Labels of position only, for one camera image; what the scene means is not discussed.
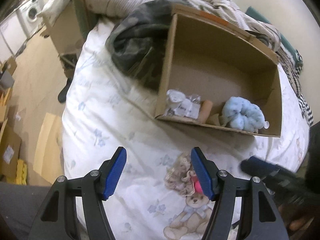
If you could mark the blue fluffy scrunchie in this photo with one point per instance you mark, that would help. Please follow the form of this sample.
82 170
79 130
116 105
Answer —
243 116

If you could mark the black shoe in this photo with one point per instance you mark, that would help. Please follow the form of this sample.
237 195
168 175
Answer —
64 91

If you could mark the small cardboard box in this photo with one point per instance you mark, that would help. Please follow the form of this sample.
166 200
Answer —
8 66

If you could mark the wooden bedside cabinet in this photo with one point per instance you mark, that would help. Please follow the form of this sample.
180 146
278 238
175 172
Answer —
62 27

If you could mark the cardboard box with label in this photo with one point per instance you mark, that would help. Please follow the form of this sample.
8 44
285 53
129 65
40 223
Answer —
8 150

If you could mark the grey bin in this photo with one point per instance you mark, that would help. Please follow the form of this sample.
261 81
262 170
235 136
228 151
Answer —
6 78

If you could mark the white bear print bed sheet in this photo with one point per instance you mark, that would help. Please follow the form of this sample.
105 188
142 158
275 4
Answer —
105 110

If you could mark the tan foam cylinder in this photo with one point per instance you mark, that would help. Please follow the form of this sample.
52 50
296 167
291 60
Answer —
206 111

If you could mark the flat cardboard sheet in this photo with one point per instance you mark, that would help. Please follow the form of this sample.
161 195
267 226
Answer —
48 145

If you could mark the yellow foam piece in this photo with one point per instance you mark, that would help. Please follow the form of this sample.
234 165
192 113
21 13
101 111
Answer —
21 172

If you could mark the dark camouflage garment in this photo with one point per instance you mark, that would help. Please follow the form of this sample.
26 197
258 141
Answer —
135 45

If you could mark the white floor cabinets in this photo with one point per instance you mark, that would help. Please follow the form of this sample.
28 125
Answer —
11 32

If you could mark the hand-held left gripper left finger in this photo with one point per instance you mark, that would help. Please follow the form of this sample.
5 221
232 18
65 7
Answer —
115 172

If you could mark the beige floral scrunchie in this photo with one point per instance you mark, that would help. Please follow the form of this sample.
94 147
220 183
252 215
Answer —
178 177

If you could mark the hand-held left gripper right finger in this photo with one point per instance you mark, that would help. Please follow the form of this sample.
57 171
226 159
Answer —
202 175

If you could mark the white washing machine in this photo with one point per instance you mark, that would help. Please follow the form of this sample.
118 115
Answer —
31 11

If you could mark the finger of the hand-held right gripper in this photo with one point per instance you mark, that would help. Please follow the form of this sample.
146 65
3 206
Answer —
257 166

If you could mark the patterned knit blanket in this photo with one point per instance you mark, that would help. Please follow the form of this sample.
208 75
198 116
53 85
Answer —
291 77

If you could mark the person's grey pants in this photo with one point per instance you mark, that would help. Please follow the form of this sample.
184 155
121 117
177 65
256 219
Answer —
17 205

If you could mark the clear plastic packet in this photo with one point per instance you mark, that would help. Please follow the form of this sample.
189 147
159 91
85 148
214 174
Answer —
191 108

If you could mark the teal pillow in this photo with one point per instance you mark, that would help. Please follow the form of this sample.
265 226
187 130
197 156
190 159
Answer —
287 42

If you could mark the black white striped cloth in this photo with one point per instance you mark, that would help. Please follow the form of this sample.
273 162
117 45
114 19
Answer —
307 110

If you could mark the person's right hand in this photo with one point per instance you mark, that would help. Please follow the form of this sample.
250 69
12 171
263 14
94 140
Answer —
300 223

